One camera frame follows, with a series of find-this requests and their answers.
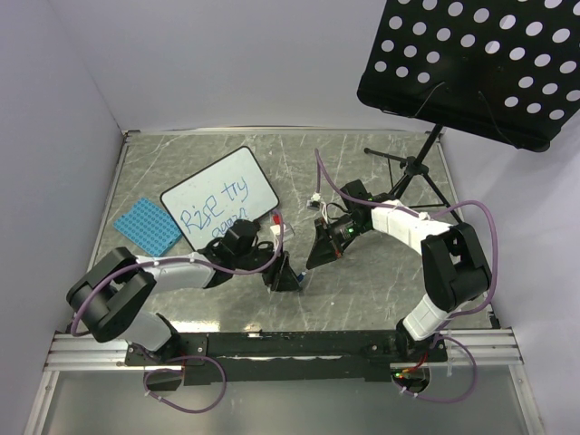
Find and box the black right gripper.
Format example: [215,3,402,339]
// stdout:
[306,215,370,269]

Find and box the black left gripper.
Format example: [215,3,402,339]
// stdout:
[234,239,303,292]

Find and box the small black-framed whiteboard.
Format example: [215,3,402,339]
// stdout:
[159,146,280,250]

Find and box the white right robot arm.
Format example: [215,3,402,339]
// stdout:
[306,179,492,361]

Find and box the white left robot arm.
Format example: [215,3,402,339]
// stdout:
[66,219,304,364]

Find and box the blue studded building plate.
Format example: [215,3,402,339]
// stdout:
[113,198,182,256]

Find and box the black perforated music stand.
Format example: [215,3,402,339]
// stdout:
[357,1,579,230]

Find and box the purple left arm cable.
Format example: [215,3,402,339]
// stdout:
[70,212,286,337]

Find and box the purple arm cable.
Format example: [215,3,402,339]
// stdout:
[314,148,499,318]
[70,212,286,337]

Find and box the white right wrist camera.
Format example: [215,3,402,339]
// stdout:
[307,192,324,210]

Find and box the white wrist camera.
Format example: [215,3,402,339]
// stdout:
[270,209,295,242]
[307,192,324,210]

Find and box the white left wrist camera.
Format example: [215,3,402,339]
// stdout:
[270,209,295,242]

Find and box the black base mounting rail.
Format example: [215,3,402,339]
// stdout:
[124,329,454,387]

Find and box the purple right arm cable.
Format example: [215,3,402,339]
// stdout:
[314,148,499,318]

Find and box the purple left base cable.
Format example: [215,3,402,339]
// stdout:
[143,356,227,413]

